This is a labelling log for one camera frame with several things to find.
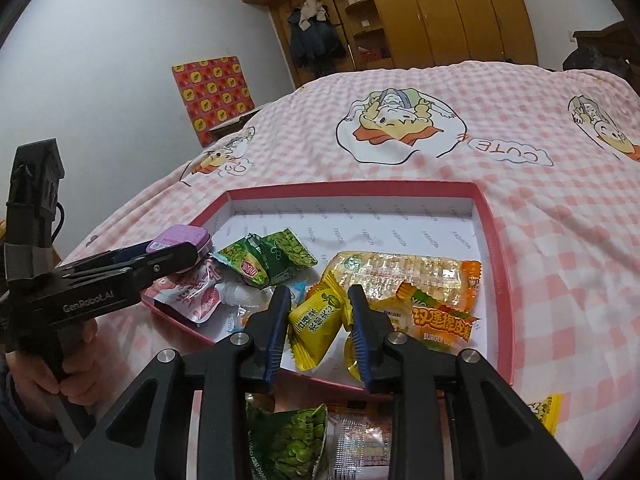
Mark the red yellow wall poster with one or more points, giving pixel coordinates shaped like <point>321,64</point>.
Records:
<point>212,97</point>

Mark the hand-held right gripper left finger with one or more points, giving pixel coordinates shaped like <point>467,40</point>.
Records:
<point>277,330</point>

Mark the hanging dark coats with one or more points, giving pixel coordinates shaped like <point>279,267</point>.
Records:
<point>315,35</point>

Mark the wooden wardrobe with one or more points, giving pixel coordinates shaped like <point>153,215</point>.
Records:
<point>450,15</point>

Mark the blue jelly candy packet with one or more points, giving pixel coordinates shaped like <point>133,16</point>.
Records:
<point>298,291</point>

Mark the orange burger snack packet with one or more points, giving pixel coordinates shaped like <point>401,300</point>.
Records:
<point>440,327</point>

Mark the yellow snack packet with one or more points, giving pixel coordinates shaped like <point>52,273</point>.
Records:
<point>546,410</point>
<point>315,325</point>
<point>351,362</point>

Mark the small wooden table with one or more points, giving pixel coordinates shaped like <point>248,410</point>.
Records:
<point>230,126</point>

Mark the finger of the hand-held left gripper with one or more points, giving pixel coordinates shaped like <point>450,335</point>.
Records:
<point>127,255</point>
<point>170,260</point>

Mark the red box on shelf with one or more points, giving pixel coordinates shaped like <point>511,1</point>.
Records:
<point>372,54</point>

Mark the purple tin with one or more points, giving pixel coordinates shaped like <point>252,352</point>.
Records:
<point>185,236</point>

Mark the person's left hand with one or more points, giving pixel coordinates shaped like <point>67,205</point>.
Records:
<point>35,372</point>

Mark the green pea snack packet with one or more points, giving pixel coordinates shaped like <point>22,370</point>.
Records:
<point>270,257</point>
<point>287,440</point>

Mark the clear red snack packet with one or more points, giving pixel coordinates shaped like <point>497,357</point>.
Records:
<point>360,440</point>

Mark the pink checked printed blanket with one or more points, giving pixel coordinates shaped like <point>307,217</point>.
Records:
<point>550,200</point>

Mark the person's left forearm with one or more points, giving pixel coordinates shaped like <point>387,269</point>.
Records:
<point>30,430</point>

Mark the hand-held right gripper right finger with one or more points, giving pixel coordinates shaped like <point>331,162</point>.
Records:
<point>357,340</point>

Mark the dark bag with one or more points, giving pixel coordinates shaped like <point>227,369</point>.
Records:
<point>595,62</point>

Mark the red cardboard box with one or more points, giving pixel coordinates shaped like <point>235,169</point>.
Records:
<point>492,260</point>

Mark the pink snack packet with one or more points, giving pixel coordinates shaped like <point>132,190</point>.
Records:
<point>195,295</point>

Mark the orange cracker packet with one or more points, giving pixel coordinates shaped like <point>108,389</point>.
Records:
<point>400,270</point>

